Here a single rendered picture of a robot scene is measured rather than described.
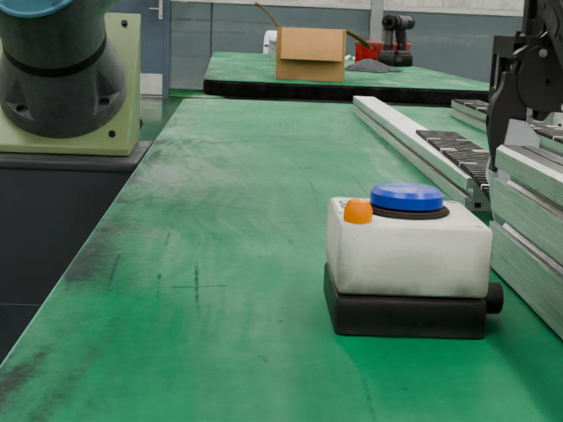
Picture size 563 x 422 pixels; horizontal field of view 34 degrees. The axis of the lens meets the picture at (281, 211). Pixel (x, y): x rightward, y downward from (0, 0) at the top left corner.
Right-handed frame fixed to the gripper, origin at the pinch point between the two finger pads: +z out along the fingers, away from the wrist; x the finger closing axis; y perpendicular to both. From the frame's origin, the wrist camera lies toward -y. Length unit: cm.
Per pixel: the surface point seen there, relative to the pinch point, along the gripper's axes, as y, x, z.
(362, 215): -20.0, 16.5, -4.4
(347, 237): -20.3, 17.2, -3.3
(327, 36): 207, 0, -10
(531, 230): -13.6, 5.6, -2.7
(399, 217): -18.6, 14.3, -4.1
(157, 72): 1084, 132, 55
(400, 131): 54, 2, -1
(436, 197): -17.7, 12.2, -5.1
